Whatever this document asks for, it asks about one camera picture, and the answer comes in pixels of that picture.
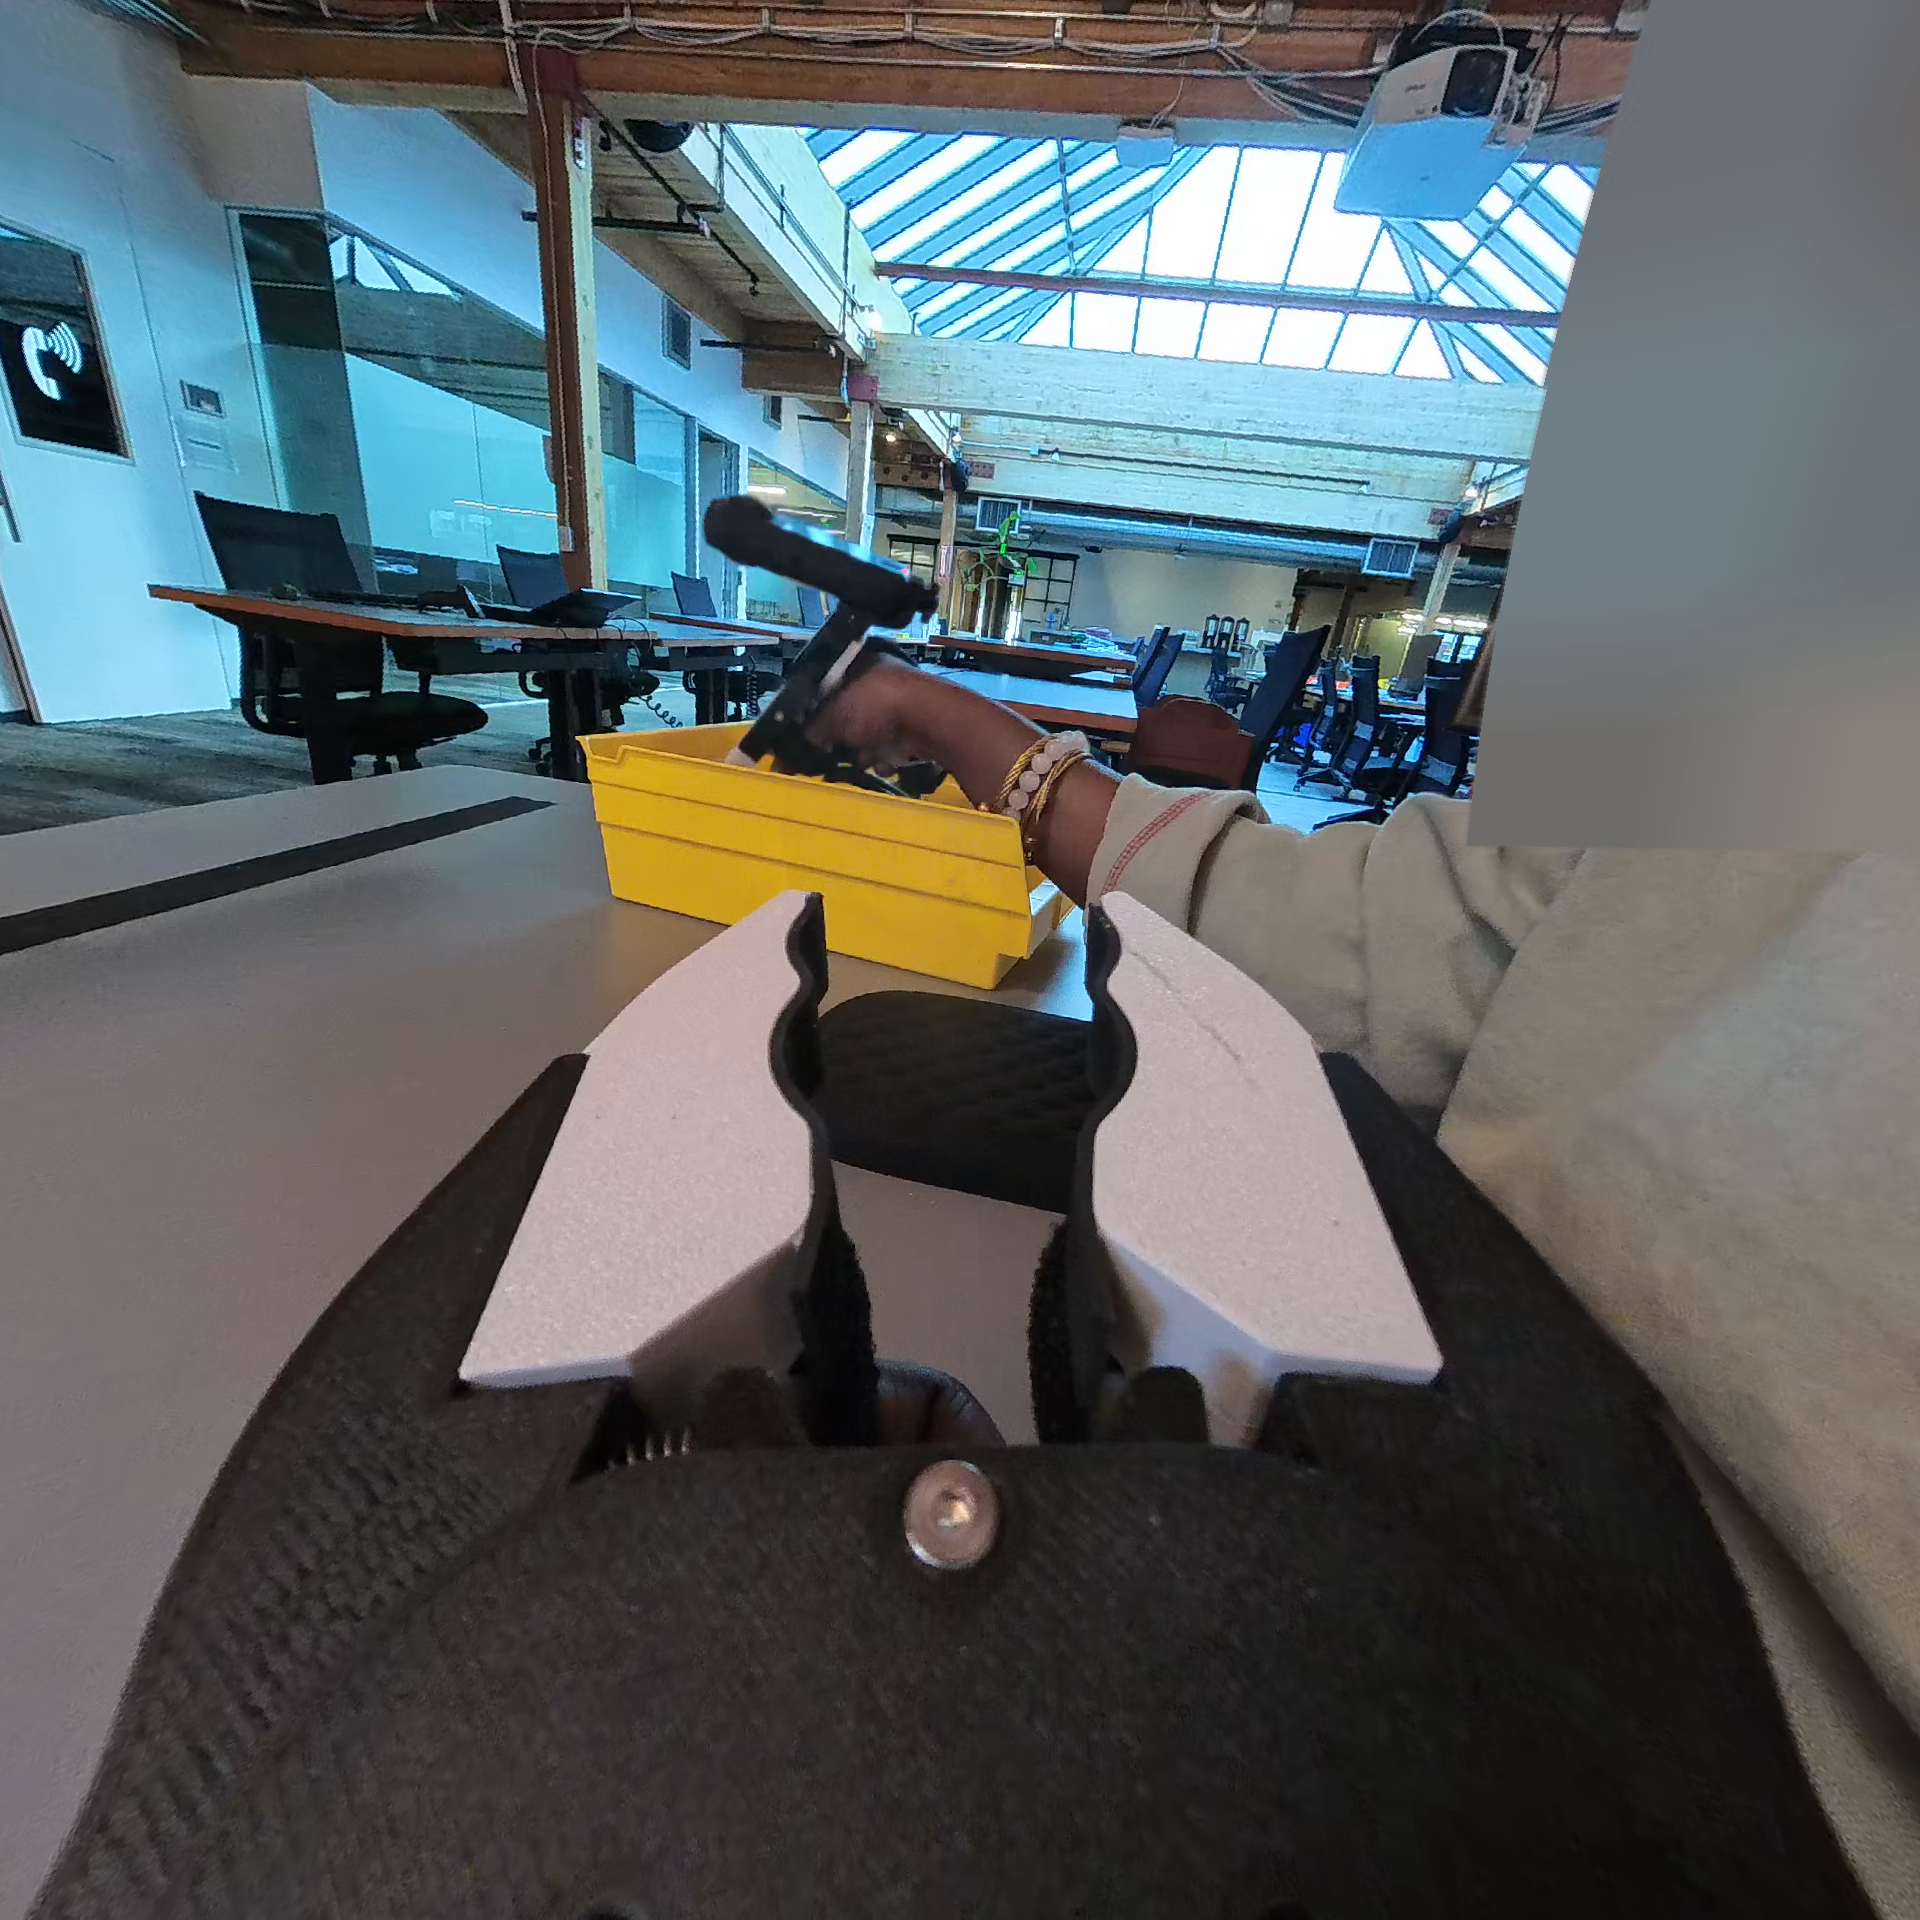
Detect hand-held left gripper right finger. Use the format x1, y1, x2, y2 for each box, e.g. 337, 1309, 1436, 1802
1021, 889, 1447, 1448

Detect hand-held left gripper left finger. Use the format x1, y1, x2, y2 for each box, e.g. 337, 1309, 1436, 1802
449, 889, 876, 1448

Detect yellow plastic bin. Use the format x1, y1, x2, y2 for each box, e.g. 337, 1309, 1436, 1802
580, 726, 1081, 992

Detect person's right forearm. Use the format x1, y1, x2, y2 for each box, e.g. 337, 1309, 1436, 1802
1040, 759, 1516, 1118

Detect person's right hand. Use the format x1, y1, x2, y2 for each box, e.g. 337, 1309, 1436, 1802
819, 659, 1040, 802

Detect green potted plant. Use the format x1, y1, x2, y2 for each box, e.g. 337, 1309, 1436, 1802
958, 514, 1040, 629

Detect black office chair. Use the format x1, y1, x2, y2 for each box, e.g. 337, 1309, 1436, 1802
498, 542, 661, 766
1205, 622, 1336, 793
192, 491, 490, 783

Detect white table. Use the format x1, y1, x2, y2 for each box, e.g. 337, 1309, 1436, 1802
922, 659, 1138, 743

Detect black textured pad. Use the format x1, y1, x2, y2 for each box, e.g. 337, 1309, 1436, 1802
819, 992, 1102, 1221

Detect brown wooden chair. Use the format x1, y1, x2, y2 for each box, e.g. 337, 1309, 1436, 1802
1120, 689, 1260, 793

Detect wooden office desk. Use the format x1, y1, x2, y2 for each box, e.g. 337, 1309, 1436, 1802
148, 582, 661, 669

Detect person's torso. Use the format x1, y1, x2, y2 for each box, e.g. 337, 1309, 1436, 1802
1322, 793, 1920, 1920

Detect glass skylight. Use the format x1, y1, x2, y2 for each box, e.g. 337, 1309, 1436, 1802
802, 128, 1601, 382

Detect gold bracelets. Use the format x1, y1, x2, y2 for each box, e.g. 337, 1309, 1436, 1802
977, 726, 1097, 867

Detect wooden support post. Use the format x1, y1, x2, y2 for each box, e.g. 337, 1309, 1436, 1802
528, 87, 614, 594

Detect phone icon wall sign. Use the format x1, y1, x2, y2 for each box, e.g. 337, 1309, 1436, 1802
0, 219, 133, 460

